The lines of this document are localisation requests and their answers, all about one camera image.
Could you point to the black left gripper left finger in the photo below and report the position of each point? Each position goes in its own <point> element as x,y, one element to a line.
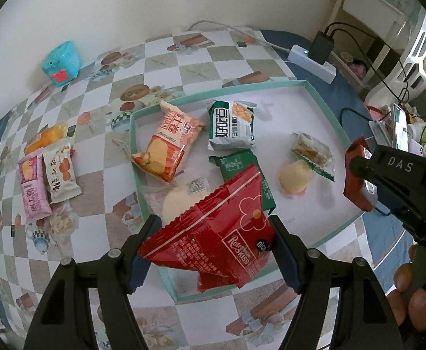
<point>63,318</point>

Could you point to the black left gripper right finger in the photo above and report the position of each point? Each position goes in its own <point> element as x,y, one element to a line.
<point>363,320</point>

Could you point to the clear green-edged biscuit packet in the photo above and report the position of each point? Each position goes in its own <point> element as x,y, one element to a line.
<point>315,153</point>

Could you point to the yellow pudding cup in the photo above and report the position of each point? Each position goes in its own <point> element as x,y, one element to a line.
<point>294,178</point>

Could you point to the red Rose Kiss snack bag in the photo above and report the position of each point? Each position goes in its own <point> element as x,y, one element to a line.
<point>225,237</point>

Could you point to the clear yellow cake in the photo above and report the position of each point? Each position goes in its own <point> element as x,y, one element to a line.
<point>169,202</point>

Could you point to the white cream snack packet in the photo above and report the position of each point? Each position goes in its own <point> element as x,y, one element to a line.
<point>60,174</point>

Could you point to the dark green snack packet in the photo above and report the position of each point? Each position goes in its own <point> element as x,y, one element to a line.
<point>237,164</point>

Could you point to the green white cracker packet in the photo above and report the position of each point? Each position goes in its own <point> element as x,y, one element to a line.
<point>231,125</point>

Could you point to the beige Swiss roll snack packet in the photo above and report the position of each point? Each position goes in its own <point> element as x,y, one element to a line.
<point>170,144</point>

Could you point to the pink snack packet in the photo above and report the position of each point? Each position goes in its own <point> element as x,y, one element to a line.
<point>34,194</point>

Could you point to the checkered tablecloth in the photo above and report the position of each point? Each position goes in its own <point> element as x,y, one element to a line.
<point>98,107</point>

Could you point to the white shelf unit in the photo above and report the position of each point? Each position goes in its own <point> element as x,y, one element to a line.
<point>380,45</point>

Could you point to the black power adapter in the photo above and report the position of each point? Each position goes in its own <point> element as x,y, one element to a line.
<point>321,48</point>

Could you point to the white power strip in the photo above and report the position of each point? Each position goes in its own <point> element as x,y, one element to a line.
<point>300,56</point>

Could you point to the orange jelly snack packet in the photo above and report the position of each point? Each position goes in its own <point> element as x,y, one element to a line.
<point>47,137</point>

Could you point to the teal rimmed white tray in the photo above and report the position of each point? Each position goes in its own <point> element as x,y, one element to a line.
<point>282,108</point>

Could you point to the teal monster toy box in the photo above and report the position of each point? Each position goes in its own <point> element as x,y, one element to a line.
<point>62,64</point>

